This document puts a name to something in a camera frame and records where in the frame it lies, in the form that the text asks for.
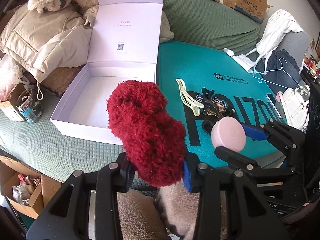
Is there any pink round compact case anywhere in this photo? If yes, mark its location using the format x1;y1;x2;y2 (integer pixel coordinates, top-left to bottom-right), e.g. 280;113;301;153
211;116;246;152

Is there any black white checkered scrunchie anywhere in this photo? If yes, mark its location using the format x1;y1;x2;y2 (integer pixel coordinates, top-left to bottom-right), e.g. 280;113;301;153
195;93;228;118

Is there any cream hair claw clip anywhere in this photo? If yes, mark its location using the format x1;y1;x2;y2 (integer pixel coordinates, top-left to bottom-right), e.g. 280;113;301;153
176;79;204;116

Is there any red fluffy scrunchie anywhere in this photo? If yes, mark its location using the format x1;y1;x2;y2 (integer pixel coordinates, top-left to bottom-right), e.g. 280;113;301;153
107;80;187;187

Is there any black hair claw clip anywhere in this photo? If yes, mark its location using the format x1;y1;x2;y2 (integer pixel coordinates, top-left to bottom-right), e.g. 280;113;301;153
202;88;219;115

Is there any white handbag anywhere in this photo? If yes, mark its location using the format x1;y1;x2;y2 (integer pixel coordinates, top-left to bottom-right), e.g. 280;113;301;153
276;85;310;133

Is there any cardboard box on floor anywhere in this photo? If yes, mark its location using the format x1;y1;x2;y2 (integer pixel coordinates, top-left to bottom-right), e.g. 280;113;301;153
1;156;62;219

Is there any dark blue garment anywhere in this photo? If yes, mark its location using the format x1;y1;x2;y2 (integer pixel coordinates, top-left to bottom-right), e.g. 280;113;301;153
255;49;302;95

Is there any teal bubble mailer bag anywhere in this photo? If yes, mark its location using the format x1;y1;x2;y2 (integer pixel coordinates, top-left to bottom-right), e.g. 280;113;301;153
157;41;279;167

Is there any white small bottle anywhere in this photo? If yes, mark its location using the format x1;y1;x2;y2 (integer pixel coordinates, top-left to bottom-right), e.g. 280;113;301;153
223;48;234;57

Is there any glass jar with label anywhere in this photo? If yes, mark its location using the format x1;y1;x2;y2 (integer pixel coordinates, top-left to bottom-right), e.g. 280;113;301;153
16;88;43;123

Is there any white cloth on chair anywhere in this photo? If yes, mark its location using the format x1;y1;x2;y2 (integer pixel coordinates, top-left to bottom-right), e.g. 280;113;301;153
256;9;303;57

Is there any small brown cardboard box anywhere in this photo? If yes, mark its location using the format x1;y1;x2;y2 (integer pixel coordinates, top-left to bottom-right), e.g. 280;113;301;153
1;83;25;122

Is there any white plastic bag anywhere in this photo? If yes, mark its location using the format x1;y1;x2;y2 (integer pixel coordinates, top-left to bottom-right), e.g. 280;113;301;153
0;54;28;101

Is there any cardboard box far corner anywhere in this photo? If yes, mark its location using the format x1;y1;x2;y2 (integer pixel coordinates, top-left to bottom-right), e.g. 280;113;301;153
223;0;271;24

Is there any white open gift box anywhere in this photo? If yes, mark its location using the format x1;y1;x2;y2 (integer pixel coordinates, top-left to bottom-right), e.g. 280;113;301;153
50;0;164;145

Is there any beige puffer jacket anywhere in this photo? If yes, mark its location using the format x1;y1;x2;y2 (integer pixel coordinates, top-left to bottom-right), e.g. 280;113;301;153
1;4;99;82

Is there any light blue wire hanger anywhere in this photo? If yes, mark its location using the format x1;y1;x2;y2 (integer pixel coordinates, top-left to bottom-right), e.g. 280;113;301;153
252;56;301;89

